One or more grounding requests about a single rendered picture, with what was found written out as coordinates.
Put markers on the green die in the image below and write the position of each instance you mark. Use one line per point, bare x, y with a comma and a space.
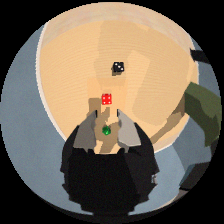
106, 130

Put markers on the red die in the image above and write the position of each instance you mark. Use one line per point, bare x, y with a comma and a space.
106, 99

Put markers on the light orange flat mat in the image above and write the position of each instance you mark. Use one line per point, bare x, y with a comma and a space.
114, 86

